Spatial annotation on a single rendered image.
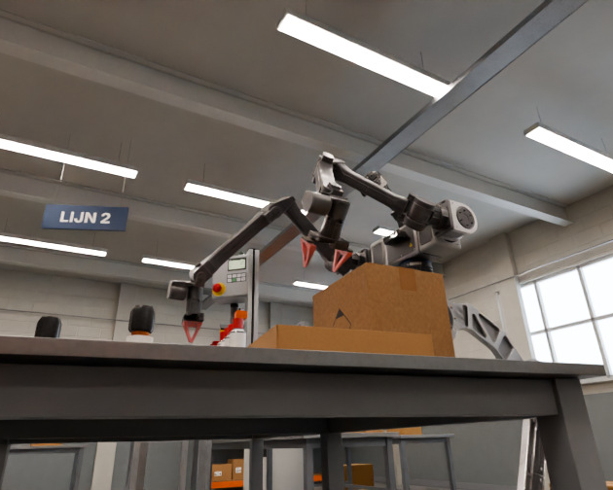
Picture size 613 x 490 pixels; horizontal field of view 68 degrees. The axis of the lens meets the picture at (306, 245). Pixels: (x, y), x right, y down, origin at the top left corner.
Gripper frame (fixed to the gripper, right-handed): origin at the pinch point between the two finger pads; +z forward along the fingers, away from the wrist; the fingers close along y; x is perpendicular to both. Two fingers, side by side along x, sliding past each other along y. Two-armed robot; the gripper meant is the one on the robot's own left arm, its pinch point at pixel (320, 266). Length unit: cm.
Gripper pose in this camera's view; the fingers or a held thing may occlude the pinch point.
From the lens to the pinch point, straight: 129.3
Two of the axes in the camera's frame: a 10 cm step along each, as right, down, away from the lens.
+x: 4.1, 3.0, -8.6
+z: -2.8, 9.4, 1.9
